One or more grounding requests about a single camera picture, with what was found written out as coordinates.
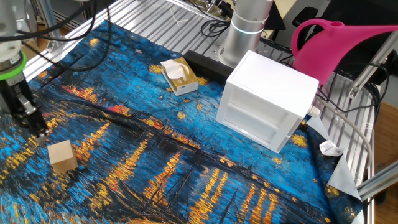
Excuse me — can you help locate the aluminium frame beam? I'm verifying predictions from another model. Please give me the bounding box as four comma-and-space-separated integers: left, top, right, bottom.
356, 160, 398, 194

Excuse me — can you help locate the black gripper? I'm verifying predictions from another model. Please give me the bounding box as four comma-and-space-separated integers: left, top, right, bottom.
0, 73, 50, 138

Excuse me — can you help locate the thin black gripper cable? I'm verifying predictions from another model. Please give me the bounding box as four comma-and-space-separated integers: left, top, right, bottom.
21, 0, 113, 73

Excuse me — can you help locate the white plastic drawer box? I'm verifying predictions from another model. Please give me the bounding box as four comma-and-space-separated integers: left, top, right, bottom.
215, 50, 322, 154

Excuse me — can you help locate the green flange ring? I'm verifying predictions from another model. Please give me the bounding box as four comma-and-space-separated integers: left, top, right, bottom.
0, 51, 29, 82

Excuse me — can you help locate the white label tag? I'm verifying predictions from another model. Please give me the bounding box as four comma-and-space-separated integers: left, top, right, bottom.
319, 139, 345, 157

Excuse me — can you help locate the yellow tissue pack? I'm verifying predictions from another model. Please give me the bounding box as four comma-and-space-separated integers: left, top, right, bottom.
160, 57, 200, 96

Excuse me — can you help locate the aluminium frame post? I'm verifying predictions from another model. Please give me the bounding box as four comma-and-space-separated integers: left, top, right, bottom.
30, 0, 63, 53
347, 30, 398, 100

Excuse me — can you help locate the small wooden block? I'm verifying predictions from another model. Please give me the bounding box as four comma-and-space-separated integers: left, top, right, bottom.
47, 139, 79, 174

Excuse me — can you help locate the pink watering can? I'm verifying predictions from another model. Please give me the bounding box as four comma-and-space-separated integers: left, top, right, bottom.
290, 17, 398, 86

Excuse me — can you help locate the grey cable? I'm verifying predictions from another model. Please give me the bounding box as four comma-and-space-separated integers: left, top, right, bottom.
313, 96, 374, 177

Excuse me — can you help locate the coiled black cable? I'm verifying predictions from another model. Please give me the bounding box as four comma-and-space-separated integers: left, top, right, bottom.
198, 18, 231, 39

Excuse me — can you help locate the blue starry painting tablecloth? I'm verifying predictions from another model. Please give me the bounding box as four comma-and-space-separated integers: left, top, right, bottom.
0, 20, 364, 224

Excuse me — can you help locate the black foam strip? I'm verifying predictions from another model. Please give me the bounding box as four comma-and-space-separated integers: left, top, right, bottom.
182, 50, 234, 85

